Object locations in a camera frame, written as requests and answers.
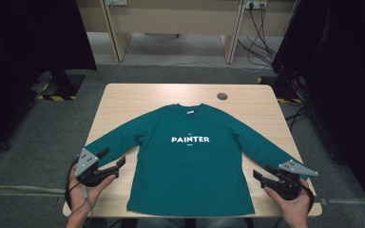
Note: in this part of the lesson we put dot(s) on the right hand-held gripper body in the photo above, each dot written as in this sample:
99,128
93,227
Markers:
286,185

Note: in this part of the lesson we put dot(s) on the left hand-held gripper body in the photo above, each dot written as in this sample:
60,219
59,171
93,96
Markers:
87,161

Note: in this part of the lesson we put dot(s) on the teal long-sleeved shirt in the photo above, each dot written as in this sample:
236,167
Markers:
187,180

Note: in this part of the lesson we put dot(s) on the person's right hand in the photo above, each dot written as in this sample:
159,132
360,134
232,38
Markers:
293,208

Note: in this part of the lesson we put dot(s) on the person's left hand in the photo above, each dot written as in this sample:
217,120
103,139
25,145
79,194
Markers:
76,198

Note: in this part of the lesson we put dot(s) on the yellow black hazard tape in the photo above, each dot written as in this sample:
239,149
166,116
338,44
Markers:
290,100
57,98

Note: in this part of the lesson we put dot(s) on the dark stand base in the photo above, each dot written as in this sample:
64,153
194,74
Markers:
60,84

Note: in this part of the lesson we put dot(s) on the round grey table grommet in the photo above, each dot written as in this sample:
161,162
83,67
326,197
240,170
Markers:
222,96

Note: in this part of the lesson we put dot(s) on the black curtain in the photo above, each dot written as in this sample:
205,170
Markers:
345,63
19,47

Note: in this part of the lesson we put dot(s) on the white wall socket with plugs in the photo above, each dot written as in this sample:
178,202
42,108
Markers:
256,3

